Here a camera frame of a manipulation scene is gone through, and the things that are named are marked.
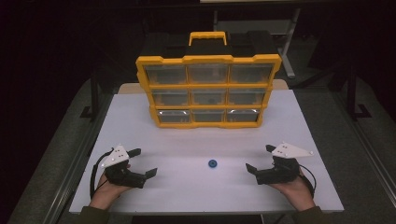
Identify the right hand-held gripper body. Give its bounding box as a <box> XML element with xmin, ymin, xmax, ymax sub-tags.
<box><xmin>255</xmin><ymin>142</ymin><xmax>314</xmax><ymax>186</ymax></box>

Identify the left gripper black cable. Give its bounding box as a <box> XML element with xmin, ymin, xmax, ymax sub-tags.
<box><xmin>89</xmin><ymin>148</ymin><xmax>115</xmax><ymax>200</ymax></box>

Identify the white metal stand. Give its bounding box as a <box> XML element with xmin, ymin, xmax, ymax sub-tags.
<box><xmin>213</xmin><ymin>7</ymin><xmax>303</xmax><ymax>79</ymax></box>

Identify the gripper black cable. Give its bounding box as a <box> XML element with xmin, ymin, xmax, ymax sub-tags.
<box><xmin>89</xmin><ymin>148</ymin><xmax>115</xmax><ymax>200</ymax></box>
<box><xmin>298</xmin><ymin>164</ymin><xmax>318</xmax><ymax>199</ymax></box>

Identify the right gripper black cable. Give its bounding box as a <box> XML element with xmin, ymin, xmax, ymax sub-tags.
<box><xmin>298</xmin><ymin>164</ymin><xmax>318</xmax><ymax>199</ymax></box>

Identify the black metal stand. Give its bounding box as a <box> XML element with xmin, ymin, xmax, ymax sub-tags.
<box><xmin>79</xmin><ymin>73</ymin><xmax>101</xmax><ymax>121</ymax></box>
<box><xmin>346</xmin><ymin>63</ymin><xmax>373</xmax><ymax>121</ymax></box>

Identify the person's left hand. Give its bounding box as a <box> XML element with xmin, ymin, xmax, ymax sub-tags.
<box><xmin>89</xmin><ymin>164</ymin><xmax>134</xmax><ymax>211</ymax></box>

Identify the person's right hand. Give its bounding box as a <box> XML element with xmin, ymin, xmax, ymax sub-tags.
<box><xmin>269</xmin><ymin>169</ymin><xmax>316</xmax><ymax>212</ymax></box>

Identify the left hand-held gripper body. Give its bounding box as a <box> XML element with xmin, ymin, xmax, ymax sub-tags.
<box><xmin>100</xmin><ymin>144</ymin><xmax>148</xmax><ymax>189</ymax></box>

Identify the yellow organizer cabinet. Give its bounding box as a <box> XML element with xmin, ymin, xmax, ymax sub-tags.
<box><xmin>135</xmin><ymin>30</ymin><xmax>283</xmax><ymax>130</ymax></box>

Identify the aluminium frame rail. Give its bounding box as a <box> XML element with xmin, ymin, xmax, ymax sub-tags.
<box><xmin>46</xmin><ymin>94</ymin><xmax>111</xmax><ymax>224</ymax></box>
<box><xmin>334</xmin><ymin>91</ymin><xmax>396</xmax><ymax>200</ymax></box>

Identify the set of clear drawers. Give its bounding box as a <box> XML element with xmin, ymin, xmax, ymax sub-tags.
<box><xmin>144</xmin><ymin>63</ymin><xmax>275</xmax><ymax>123</ymax></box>

